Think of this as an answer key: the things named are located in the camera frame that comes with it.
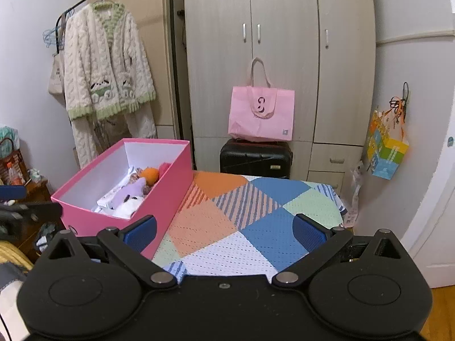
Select brown wooden side cabinet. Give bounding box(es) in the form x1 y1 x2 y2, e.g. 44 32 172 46
0 169 65 263

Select pink cardboard storage box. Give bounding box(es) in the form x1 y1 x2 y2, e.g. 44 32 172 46
52 139 193 259

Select red plush toy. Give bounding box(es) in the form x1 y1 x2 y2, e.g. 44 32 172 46
158 163 171 178

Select colourful hanging paper bag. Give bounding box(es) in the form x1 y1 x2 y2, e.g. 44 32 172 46
366 82 410 180

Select white paper sheet in box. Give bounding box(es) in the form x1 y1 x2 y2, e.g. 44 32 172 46
92 166 142 214

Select pink tote bag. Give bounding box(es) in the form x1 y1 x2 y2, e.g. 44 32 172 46
227 57 295 142

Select black suitcase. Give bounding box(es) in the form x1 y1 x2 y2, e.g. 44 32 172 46
220 139 293 179

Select black clothes rack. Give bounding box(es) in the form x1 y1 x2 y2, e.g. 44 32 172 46
42 0 103 55

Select cream knitted pyjama set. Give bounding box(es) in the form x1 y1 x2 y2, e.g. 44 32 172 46
64 1 157 167

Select panda plush toy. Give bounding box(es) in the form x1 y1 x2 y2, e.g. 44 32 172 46
113 196 144 219

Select beige wardrobe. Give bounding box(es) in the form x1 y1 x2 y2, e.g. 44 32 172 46
184 0 376 191

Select beige canvas tote bag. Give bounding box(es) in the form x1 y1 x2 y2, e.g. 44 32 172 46
48 52 64 95

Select colourful patchwork tablecloth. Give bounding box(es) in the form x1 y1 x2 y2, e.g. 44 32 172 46
153 172 345 279

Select pink floral scrunchie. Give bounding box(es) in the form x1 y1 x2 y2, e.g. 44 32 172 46
128 169 142 184

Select orange makeup sponge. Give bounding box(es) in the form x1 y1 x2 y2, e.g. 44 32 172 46
140 167 160 186

